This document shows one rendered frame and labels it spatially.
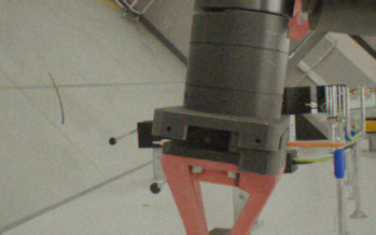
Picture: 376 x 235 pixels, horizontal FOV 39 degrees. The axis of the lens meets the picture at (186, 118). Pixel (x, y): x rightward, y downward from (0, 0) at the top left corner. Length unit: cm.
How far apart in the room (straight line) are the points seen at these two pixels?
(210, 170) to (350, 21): 11
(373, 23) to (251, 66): 7
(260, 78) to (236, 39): 2
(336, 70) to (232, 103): 785
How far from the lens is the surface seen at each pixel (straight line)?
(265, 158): 26
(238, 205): 56
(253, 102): 28
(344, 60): 814
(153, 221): 62
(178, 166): 30
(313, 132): 154
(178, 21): 844
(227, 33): 28
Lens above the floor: 122
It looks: 13 degrees down
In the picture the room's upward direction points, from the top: 43 degrees clockwise
